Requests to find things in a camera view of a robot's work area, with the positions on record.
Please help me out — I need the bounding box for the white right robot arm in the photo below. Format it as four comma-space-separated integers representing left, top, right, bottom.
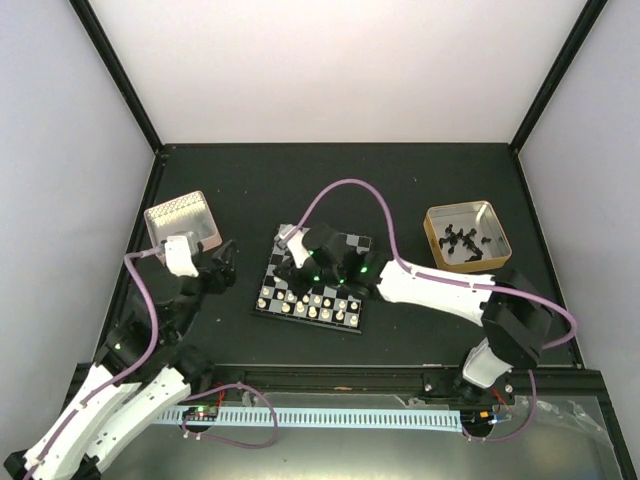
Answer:
274, 224, 552, 403

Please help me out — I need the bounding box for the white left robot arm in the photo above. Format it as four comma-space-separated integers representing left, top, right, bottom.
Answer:
4, 238, 236, 479

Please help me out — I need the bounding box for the pile of black chess pieces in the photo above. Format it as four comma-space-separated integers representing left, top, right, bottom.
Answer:
437, 224, 492, 262

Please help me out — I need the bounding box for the black and white chessboard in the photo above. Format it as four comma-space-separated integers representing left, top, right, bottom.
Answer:
253, 224, 373, 333

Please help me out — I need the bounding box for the pink metal tin box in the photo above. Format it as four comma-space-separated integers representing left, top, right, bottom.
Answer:
143, 190, 223, 251

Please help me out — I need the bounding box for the gold metal tin tray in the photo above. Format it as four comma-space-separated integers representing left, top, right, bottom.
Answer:
423, 200, 512, 273

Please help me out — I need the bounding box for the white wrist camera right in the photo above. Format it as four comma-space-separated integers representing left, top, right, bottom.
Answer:
275, 224, 310, 269

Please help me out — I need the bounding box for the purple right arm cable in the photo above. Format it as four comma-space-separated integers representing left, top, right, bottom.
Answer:
279, 178, 580, 444

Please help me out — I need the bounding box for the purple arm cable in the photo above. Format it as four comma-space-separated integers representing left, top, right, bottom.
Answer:
22, 249, 280, 480
279, 178, 580, 444

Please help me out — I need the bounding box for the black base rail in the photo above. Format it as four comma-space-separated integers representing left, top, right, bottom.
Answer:
192, 365, 609, 405

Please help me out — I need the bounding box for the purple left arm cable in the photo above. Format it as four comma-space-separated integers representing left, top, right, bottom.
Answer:
22, 249, 280, 480

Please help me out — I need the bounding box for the light blue slotted cable duct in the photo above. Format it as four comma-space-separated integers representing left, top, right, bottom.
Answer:
153, 406, 463, 433

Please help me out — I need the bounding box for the black frame post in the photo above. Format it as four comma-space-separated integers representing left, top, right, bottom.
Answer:
509, 0, 608, 154
69, 0, 163, 153

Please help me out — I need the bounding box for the black frame post right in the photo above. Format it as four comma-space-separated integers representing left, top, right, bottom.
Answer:
509, 0, 608, 154

